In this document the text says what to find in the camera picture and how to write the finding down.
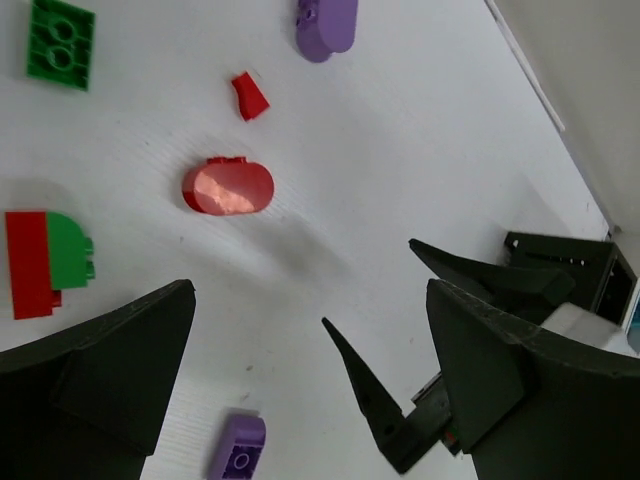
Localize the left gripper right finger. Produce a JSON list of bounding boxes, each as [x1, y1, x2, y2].
[[426, 279, 639, 479]]

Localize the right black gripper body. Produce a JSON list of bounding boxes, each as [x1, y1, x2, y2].
[[411, 373, 462, 456]]

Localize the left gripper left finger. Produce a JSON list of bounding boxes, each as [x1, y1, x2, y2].
[[1, 279, 196, 479]]

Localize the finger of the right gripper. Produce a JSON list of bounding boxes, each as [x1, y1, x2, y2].
[[409, 239, 576, 305], [322, 318, 415, 474]]

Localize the purple sloped lego brick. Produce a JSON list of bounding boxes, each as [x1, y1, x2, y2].
[[206, 412, 267, 480]]

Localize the purple lego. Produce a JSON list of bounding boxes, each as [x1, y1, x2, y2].
[[295, 0, 359, 63]]

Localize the black two-cell container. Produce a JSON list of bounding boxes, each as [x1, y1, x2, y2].
[[504, 231, 637, 325]]

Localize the white two-cell container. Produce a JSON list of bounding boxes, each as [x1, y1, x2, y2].
[[621, 282, 640, 353]]

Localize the red and green lego block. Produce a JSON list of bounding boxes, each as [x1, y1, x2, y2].
[[5, 211, 95, 320]]

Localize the red rounded lego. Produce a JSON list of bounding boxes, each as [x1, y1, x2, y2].
[[181, 156, 275, 216]]

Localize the small red cone lego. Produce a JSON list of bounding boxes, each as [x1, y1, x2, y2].
[[231, 72, 270, 122]]

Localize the small green lego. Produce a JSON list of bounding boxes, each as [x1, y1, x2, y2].
[[26, 0, 96, 92]]

